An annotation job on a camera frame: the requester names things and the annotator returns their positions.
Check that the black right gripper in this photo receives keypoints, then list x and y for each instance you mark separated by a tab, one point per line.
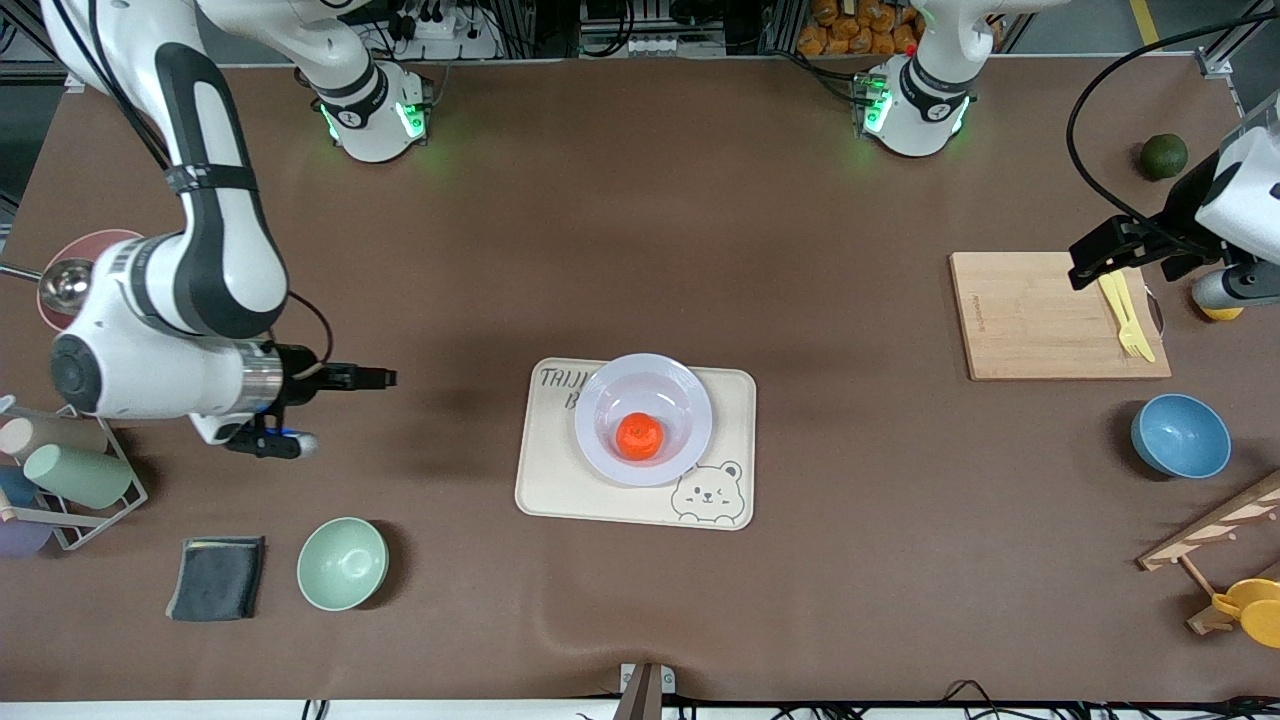
300	379

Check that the light green bowl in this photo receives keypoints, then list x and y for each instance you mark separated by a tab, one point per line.
342	564

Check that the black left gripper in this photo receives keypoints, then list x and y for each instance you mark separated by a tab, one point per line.
1166	241

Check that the yellow lemon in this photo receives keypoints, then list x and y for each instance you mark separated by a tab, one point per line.
1222	313

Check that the green lime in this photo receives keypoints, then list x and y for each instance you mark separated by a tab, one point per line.
1165	156

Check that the wooden peg rack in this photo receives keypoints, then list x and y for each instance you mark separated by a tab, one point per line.
1215	525

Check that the white power strip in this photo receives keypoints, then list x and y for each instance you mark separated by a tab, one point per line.
445	30

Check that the blue cup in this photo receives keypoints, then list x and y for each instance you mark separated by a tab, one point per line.
15	486

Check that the dark grey folded cloth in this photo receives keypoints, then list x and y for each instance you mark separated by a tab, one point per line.
216	580

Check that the brown table cover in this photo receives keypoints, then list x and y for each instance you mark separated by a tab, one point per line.
640	620

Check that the pink bowl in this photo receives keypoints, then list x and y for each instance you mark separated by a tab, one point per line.
95	245

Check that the shiny metal scoop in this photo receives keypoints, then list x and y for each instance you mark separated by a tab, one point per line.
65	283

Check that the beige cup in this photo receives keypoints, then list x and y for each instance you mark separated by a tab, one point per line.
50	436

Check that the metal clamp bracket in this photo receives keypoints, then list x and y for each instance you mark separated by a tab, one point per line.
647	680

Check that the bamboo cutting board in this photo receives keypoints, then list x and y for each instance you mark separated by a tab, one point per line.
1040	320

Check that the mint green cup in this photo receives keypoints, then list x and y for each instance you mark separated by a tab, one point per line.
80	476

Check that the orange mandarin fruit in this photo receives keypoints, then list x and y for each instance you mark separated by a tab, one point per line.
640	436

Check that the cream tray with bear print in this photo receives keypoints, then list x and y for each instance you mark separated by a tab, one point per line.
560	480

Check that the yellow mug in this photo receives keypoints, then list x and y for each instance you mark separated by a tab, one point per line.
1255	612

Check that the lavender round plate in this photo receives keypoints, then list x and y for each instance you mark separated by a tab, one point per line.
660	385

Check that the purple cup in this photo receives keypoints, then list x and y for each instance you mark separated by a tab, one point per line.
20	540

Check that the pile of orange bread rolls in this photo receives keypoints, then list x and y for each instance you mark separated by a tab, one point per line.
860	28

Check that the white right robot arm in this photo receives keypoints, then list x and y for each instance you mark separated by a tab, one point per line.
220	260

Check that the blue bowl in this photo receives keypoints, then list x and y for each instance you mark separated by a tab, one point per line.
1181	436

